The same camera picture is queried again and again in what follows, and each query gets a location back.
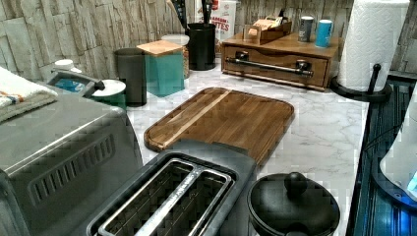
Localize wooden drawer with metal handle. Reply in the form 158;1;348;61
221;46;328;89

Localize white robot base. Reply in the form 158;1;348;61
373;89;417;210

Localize wooden drawer cabinet box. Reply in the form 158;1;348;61
221;33;341;91

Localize wooden cutting board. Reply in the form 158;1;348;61
144;88;294;165

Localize black two-slot toaster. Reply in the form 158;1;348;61
70;140;256;236

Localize teal canister with wooden lid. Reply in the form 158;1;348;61
138;40;185;97

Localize glass jar with white lid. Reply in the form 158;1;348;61
161;34;190;79

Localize black utensil holder cup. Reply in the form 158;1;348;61
188;23;215;71

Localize dark grey cylindrical canister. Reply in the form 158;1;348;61
114;47;147;107

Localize green canister with white lid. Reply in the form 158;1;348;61
91;80;126;109

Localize white red cereal box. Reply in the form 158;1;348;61
209;0;237;54

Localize black kitchen utensils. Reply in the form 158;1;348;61
171;0;213;30

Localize black round lidded pot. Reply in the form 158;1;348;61
247;172;340;236

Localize grey cylindrical can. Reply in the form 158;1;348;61
298;16;314;42

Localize blue cylindrical can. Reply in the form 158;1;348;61
315;19;333;47

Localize blue bottle with white cap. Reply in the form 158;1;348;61
51;58;87;94

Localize stainless steel toaster oven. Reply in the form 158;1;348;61
0;90;143;236

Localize black paper towel holder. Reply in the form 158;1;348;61
329;64;392;102

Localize white paper towel roll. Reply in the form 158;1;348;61
337;0;410;91

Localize folded white striped towel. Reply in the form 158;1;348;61
0;67;58;122

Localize wooden spoon handle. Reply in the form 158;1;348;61
166;0;179;17

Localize black cable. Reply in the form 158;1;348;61
363;121;404;152

